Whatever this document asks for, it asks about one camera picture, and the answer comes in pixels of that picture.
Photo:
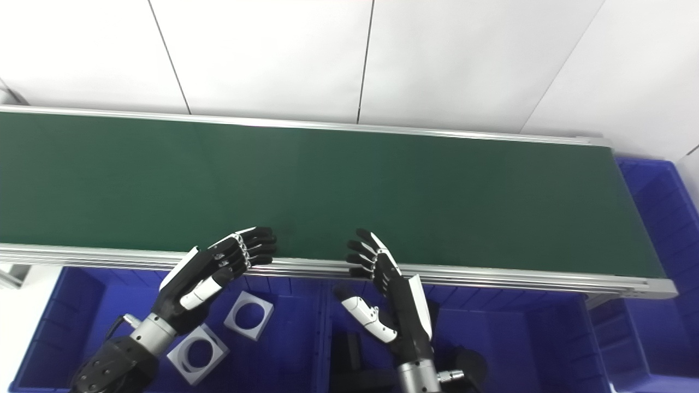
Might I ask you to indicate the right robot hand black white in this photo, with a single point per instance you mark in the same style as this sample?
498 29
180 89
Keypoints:
409 311

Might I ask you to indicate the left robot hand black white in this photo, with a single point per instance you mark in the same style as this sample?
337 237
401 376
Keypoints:
191 278

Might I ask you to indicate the green conveyor belt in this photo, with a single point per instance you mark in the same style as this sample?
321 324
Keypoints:
355 191
519 279

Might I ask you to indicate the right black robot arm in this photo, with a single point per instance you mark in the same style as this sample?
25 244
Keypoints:
418 376

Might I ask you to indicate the black angular part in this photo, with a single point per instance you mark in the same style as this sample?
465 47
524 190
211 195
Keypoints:
363 379

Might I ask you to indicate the aluminium conveyor support leg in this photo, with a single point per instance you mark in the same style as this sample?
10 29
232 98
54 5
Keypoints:
13 275

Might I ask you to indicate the white square part with hole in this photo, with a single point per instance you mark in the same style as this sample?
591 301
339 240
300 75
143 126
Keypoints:
177 357
266 311

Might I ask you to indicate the blue plastic bin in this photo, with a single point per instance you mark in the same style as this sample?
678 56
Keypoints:
535 344
666 245
82 316

